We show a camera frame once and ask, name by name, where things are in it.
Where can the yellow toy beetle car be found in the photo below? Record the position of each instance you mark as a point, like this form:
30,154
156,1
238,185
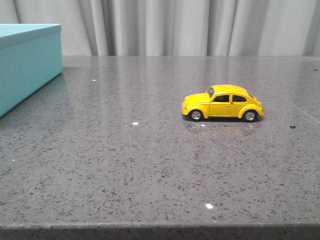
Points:
223,101

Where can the grey pleated curtain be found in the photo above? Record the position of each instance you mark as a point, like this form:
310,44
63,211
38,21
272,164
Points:
176,27

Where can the light blue storage box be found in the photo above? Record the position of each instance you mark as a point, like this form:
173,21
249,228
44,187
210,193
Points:
30,57

